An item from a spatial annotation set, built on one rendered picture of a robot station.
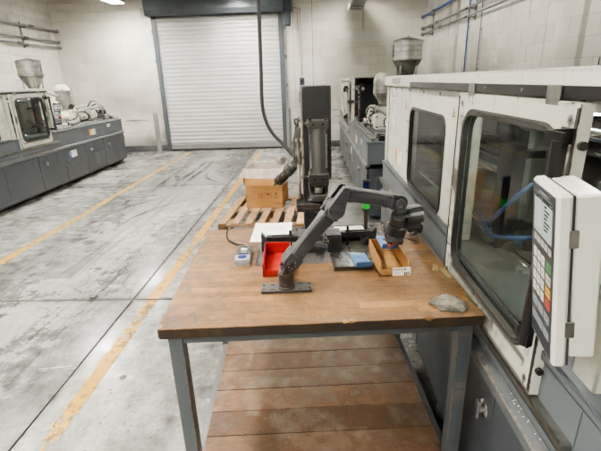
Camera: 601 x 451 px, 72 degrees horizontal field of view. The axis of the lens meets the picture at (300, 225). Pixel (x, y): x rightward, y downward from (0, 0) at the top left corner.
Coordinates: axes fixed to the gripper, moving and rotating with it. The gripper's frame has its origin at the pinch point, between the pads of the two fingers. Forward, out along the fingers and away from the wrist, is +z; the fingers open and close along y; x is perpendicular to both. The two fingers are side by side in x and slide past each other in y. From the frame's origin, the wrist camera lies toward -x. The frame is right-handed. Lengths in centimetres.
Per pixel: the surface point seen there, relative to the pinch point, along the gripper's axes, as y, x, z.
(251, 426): -55, 62, 59
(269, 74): 848, 84, 421
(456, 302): -34.0, -15.8, -11.0
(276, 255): 9, 49, 17
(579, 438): -83, -25, -34
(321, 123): 42, 27, -32
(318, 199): 23.9, 28.9, -4.3
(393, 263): -2.9, -2.4, 9.5
